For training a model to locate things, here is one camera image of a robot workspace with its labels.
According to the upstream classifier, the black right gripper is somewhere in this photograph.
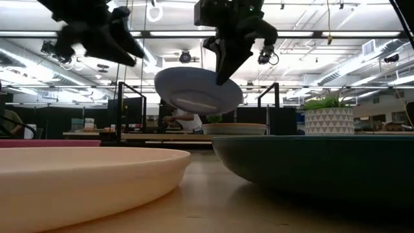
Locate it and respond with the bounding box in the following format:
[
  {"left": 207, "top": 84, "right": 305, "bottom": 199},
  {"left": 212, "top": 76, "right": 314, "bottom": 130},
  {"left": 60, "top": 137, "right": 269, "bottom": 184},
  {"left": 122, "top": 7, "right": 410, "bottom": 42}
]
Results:
[{"left": 202, "top": 0, "right": 279, "bottom": 87}]

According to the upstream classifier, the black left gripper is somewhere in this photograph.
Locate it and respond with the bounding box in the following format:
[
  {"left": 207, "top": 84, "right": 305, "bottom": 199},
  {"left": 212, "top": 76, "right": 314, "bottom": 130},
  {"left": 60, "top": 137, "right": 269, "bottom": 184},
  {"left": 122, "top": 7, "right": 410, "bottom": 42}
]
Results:
[{"left": 52, "top": 6, "right": 146, "bottom": 67}]

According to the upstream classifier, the large blue plate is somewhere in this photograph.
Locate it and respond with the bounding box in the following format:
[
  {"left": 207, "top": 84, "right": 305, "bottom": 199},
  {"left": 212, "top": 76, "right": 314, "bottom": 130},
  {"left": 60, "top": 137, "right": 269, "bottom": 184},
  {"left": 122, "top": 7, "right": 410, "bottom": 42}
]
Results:
[{"left": 153, "top": 66, "right": 244, "bottom": 116}]

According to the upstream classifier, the large pink plate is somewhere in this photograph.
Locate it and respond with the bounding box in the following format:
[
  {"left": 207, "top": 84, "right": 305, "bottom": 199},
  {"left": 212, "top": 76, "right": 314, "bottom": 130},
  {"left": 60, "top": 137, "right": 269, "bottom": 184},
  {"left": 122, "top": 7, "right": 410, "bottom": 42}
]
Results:
[{"left": 0, "top": 139, "right": 102, "bottom": 149}]

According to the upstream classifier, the large dark green plate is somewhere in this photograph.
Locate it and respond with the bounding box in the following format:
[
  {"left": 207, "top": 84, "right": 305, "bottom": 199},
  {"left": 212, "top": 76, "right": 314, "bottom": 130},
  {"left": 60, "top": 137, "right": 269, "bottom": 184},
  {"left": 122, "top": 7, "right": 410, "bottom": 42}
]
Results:
[{"left": 212, "top": 135, "right": 414, "bottom": 208}]

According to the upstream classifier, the large peach plate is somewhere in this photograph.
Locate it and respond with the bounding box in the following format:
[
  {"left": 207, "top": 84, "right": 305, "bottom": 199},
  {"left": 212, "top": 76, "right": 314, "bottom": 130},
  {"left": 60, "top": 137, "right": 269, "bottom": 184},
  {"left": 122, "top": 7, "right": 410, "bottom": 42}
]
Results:
[{"left": 0, "top": 147, "right": 192, "bottom": 233}]

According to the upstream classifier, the small green plant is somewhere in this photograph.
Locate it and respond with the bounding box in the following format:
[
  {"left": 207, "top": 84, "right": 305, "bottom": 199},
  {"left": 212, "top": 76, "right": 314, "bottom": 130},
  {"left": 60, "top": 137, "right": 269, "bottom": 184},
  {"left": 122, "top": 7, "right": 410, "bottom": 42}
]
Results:
[{"left": 206, "top": 113, "right": 224, "bottom": 124}]

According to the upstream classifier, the person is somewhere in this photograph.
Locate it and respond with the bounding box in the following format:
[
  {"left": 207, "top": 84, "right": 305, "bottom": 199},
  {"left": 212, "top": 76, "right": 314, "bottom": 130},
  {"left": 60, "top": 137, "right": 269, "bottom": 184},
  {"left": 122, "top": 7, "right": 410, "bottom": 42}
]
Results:
[
  {"left": 0, "top": 109, "right": 25, "bottom": 137},
  {"left": 161, "top": 100, "right": 204, "bottom": 135}
]

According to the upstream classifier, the small grey-green plate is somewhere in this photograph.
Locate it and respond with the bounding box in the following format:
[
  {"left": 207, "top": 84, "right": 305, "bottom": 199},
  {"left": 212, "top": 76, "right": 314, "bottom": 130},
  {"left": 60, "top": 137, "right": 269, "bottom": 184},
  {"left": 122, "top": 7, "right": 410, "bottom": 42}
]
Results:
[{"left": 201, "top": 124, "right": 268, "bottom": 136}]

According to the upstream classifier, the teal box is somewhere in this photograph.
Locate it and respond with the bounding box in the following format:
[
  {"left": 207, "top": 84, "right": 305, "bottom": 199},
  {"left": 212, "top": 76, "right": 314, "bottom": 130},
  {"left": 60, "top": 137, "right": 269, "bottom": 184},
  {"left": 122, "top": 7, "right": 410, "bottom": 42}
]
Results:
[{"left": 71, "top": 118, "right": 85, "bottom": 132}]

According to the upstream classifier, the wooden background table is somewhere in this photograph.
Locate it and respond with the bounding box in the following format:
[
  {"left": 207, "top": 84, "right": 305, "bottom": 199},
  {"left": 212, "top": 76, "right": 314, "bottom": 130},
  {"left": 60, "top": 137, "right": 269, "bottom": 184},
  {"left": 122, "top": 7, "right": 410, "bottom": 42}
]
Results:
[{"left": 62, "top": 130, "right": 118, "bottom": 137}]

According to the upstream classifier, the potted plant triangle-pattern pot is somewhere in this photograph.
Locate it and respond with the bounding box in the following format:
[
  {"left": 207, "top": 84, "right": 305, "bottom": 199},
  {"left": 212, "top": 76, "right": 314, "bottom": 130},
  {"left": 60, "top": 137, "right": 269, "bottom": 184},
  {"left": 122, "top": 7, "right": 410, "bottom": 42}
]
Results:
[{"left": 301, "top": 87, "right": 356, "bottom": 136}]

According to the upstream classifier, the white bin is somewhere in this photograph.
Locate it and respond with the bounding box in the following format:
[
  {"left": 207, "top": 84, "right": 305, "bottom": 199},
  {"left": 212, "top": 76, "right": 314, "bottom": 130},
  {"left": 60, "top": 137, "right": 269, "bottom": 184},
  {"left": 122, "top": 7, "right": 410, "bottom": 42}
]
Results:
[{"left": 23, "top": 124, "right": 38, "bottom": 140}]

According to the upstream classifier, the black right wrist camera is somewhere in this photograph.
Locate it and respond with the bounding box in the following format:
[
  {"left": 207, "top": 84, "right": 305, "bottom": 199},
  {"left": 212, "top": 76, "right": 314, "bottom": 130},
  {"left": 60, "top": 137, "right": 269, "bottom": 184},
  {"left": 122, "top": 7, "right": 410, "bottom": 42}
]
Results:
[{"left": 193, "top": 0, "right": 234, "bottom": 27}]

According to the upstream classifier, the white hanging ring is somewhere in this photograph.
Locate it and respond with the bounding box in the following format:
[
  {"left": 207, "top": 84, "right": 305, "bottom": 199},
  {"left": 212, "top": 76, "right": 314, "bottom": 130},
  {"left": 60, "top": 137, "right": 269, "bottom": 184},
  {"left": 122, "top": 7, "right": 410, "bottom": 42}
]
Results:
[{"left": 146, "top": 3, "right": 164, "bottom": 23}]

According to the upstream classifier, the black ceiling camera with cable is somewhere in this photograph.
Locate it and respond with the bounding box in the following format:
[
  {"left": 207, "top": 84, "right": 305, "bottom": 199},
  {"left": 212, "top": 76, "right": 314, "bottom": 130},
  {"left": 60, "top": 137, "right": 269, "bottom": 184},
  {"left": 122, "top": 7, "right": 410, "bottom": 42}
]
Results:
[{"left": 257, "top": 44, "right": 280, "bottom": 66}]

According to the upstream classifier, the black overhead frame bar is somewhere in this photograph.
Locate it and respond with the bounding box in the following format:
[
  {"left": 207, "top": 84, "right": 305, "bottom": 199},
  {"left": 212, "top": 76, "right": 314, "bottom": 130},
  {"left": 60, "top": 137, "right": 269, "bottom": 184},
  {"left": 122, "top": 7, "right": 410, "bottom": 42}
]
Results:
[{"left": 0, "top": 29, "right": 409, "bottom": 40}]

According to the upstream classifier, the yellow hanging cable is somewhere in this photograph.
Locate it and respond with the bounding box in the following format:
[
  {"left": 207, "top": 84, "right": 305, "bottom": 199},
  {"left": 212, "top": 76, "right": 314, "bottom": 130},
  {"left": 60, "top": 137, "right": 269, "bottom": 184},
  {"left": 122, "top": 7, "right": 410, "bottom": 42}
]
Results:
[{"left": 325, "top": 0, "right": 333, "bottom": 46}]

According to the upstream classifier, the black cable loop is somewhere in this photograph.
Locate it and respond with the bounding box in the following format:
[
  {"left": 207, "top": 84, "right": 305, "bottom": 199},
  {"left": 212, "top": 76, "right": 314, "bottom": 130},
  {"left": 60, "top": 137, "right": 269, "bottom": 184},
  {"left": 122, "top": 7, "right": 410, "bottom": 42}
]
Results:
[{"left": 0, "top": 115, "right": 38, "bottom": 140}]

